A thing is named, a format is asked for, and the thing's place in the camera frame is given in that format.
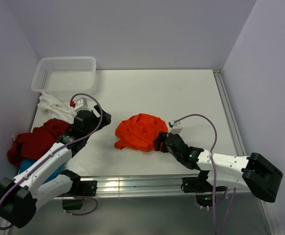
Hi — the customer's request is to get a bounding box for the orange t shirt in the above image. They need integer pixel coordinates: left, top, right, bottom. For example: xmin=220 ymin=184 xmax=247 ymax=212
xmin=114 ymin=113 xmax=168 ymax=152

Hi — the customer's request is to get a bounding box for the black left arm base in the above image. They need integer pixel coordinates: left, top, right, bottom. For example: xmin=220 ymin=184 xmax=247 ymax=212
xmin=62 ymin=180 xmax=98 ymax=215

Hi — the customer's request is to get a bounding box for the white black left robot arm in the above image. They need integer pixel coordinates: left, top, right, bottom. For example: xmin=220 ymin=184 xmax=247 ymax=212
xmin=0 ymin=104 xmax=112 ymax=230

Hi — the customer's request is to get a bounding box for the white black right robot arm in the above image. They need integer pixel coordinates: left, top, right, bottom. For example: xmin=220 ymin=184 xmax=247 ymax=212
xmin=153 ymin=132 xmax=283 ymax=203

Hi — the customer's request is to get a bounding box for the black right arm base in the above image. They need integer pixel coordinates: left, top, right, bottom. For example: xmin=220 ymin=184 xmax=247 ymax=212
xmin=181 ymin=177 xmax=213 ymax=207

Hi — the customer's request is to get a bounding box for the white t shirt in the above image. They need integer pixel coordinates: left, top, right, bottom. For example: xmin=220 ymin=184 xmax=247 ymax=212
xmin=37 ymin=92 xmax=76 ymax=124

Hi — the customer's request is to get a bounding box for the white plastic mesh basket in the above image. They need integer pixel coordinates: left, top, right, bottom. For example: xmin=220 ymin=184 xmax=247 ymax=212
xmin=31 ymin=56 xmax=96 ymax=96

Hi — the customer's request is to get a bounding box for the dark red t shirt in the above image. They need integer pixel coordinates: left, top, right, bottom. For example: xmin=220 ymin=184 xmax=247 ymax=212
xmin=7 ymin=118 xmax=69 ymax=167

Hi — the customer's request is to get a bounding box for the blue t shirt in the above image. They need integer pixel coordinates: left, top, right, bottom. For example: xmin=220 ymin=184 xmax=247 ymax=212
xmin=17 ymin=158 xmax=65 ymax=183

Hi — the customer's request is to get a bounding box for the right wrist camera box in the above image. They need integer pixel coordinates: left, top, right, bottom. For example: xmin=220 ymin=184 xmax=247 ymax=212
xmin=168 ymin=120 xmax=183 ymax=135

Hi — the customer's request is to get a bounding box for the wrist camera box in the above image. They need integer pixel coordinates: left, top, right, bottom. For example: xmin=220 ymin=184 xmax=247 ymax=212
xmin=168 ymin=120 xmax=183 ymax=135
xmin=69 ymin=97 xmax=92 ymax=116

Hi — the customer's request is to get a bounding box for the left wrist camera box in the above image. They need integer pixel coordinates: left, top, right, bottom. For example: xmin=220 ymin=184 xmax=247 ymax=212
xmin=69 ymin=97 xmax=92 ymax=116

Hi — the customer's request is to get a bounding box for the aluminium front rail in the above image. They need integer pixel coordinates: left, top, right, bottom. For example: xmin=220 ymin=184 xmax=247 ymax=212
xmin=7 ymin=172 xmax=234 ymax=201

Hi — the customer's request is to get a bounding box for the aluminium rail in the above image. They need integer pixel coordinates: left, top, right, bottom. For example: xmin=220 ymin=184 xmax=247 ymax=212
xmin=213 ymin=69 xmax=281 ymax=235
xmin=7 ymin=172 xmax=234 ymax=201

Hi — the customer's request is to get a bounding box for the aluminium right side rail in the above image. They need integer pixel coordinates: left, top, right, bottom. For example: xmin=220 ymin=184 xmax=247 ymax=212
xmin=213 ymin=69 xmax=281 ymax=235

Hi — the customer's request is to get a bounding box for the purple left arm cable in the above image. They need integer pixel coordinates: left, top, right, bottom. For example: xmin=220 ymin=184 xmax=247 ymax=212
xmin=0 ymin=93 xmax=104 ymax=231

